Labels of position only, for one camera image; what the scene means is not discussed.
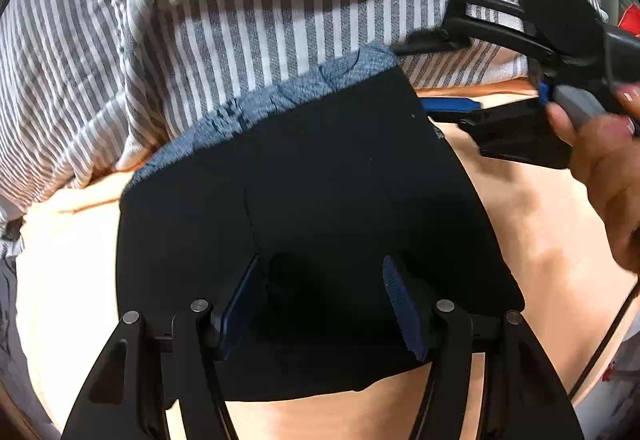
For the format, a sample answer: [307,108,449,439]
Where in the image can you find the black and blue patterned pants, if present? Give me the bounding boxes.
[116,44,524,402]

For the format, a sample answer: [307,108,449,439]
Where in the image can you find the right hand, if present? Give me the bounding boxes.
[546,84,640,274]

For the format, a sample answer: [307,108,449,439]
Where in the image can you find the red patterned cloth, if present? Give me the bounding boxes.
[618,4,640,38]

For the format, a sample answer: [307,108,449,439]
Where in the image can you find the dark grey buttoned garment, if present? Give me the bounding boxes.
[1,217,61,439]

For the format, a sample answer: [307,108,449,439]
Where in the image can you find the peach orange bed sheet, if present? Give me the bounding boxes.
[14,79,640,440]

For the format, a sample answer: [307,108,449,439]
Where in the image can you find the grey white striped blanket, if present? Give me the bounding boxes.
[1,0,601,223]

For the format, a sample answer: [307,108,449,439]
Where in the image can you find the black cable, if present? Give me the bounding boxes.
[566,278,640,403]

